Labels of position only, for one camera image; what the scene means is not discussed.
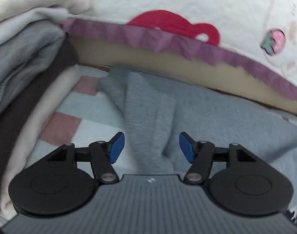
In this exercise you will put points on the white quilt with red bears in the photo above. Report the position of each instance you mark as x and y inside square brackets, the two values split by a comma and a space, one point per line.
[187, 0]

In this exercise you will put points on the pink and blue checked bedsheet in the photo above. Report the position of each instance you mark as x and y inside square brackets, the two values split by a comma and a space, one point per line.
[90, 109]

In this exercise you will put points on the cream folded garment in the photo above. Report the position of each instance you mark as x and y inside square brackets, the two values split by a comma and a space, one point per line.
[29, 0]

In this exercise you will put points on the white folded garment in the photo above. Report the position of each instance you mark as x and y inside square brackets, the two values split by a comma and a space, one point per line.
[41, 107]

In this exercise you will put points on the grey knit folded garment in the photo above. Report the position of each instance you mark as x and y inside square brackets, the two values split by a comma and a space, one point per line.
[21, 61]

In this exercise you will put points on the stack of folded clothes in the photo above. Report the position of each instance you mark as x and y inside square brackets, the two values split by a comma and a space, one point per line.
[16, 117]

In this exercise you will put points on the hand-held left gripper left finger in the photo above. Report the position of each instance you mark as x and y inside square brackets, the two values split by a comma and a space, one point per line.
[116, 148]

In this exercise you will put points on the light grey folded garment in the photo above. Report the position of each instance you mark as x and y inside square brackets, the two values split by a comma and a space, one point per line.
[16, 26]

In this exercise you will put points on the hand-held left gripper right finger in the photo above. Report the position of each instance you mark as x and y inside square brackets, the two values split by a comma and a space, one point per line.
[186, 148]

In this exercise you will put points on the grey fleece garment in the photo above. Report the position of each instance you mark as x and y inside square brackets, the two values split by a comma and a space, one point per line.
[151, 107]

